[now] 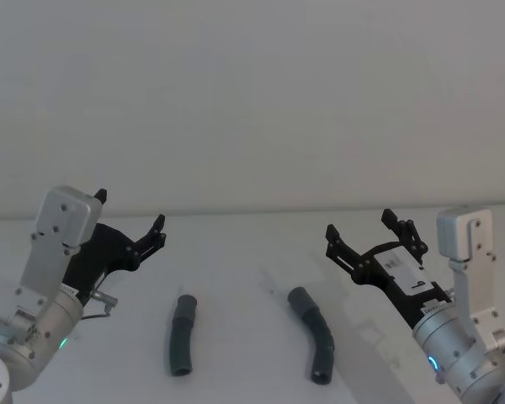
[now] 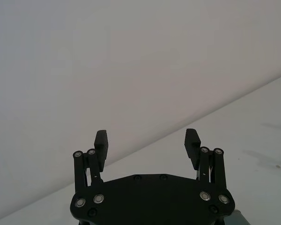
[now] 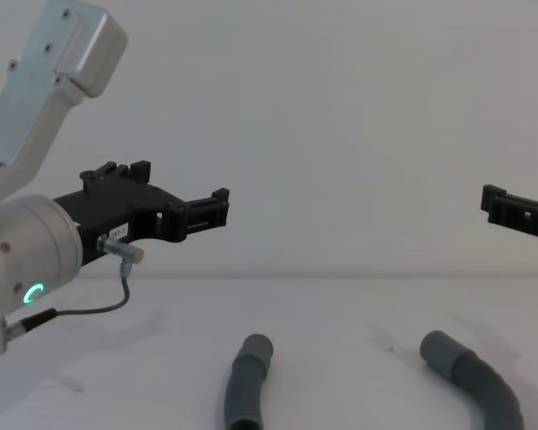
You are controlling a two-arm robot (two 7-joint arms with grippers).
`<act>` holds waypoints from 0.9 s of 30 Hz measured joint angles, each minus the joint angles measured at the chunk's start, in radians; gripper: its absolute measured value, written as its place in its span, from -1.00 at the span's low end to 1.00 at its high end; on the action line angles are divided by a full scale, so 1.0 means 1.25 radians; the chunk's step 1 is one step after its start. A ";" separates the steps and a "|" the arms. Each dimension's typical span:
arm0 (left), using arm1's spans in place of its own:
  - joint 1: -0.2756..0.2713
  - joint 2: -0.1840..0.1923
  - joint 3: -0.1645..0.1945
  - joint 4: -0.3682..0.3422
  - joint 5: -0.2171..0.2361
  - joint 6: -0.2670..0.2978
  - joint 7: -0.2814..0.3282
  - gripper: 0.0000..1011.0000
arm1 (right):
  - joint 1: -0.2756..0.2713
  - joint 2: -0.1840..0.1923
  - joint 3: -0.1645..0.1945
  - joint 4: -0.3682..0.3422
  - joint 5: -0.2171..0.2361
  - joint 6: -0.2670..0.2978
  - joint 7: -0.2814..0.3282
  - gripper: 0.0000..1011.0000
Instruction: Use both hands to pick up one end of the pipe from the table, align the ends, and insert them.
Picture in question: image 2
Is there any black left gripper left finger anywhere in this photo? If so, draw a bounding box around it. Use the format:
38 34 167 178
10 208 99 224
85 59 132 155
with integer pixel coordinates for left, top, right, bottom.
72 130 110 192

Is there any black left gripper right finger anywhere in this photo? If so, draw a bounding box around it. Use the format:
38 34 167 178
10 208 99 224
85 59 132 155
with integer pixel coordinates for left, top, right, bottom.
184 128 226 188

